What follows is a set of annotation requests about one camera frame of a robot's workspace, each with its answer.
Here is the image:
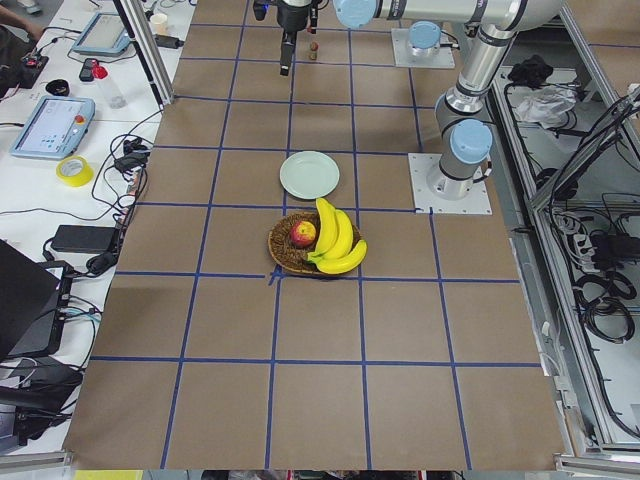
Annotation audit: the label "white paper cup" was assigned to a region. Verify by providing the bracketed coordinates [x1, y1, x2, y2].
[149, 12, 168, 35]

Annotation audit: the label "aluminium frame post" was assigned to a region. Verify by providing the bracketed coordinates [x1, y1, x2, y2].
[113, 0, 174, 107]

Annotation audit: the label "black small bowl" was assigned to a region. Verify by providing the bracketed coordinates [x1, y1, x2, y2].
[45, 79, 70, 97]

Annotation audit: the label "woven wicker basket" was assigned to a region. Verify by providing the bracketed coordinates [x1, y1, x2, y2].
[268, 209, 363, 276]

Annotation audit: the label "teach pendant tablet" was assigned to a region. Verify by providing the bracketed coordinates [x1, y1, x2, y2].
[71, 13, 130, 57]
[9, 96, 95, 160]

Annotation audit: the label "yellow tape roll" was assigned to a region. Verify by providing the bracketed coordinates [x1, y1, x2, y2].
[56, 155, 94, 188]

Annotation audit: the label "red apple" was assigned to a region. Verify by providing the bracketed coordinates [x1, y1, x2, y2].
[289, 220, 317, 249]

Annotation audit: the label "clear bottle red cap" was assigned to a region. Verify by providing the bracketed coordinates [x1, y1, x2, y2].
[91, 60, 127, 109]

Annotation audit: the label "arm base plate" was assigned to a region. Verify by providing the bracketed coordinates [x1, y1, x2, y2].
[408, 153, 492, 215]
[391, 22, 455, 69]

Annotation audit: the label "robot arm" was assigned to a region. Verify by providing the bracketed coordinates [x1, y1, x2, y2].
[333, 1, 564, 200]
[407, 20, 443, 57]

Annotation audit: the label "far teach pendant tablet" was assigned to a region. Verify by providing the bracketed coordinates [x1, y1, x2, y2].
[71, 13, 130, 57]

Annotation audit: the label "yellow banana bunch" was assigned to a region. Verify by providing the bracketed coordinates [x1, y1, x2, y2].
[306, 198, 368, 275]

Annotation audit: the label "black power brick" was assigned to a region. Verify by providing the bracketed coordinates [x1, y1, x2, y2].
[51, 225, 117, 253]

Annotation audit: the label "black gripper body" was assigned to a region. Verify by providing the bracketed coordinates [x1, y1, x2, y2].
[252, 0, 320, 34]

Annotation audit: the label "black coiled cables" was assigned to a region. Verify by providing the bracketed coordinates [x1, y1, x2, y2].
[569, 272, 639, 346]

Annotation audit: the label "white crumpled cloth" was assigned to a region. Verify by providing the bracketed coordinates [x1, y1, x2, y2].
[514, 86, 577, 129]

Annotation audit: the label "black laptop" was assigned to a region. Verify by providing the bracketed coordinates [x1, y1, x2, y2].
[1, 242, 72, 361]

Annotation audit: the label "black cloth bundle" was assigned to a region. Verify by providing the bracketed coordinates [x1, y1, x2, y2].
[507, 54, 554, 89]

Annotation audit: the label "light green plate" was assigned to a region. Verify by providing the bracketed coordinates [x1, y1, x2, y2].
[279, 151, 340, 200]

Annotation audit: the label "near teach pendant tablet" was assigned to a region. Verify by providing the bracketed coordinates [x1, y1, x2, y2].
[9, 96, 95, 160]

